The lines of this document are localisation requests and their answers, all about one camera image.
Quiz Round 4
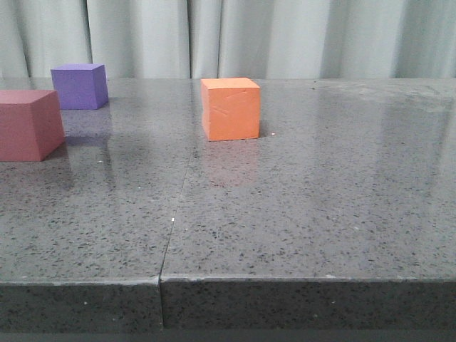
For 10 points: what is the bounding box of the orange foam cube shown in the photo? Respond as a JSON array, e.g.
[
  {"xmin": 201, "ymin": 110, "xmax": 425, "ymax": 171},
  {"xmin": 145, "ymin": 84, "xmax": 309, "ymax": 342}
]
[{"xmin": 200, "ymin": 78, "xmax": 261, "ymax": 141}]

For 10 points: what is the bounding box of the pale grey-green curtain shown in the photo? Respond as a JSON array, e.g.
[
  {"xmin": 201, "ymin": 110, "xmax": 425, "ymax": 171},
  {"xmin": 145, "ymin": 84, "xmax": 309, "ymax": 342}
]
[{"xmin": 1, "ymin": 1, "xmax": 455, "ymax": 78}]

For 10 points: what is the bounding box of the purple foam cube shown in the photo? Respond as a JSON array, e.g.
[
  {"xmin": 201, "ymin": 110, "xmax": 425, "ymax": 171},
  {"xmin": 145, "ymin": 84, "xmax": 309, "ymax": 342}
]
[{"xmin": 51, "ymin": 63, "xmax": 108, "ymax": 110}]

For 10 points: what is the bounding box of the pink foam cube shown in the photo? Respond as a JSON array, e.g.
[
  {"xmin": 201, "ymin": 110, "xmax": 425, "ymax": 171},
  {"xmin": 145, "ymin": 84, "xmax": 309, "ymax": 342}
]
[{"xmin": 1, "ymin": 90, "xmax": 65, "ymax": 162}]

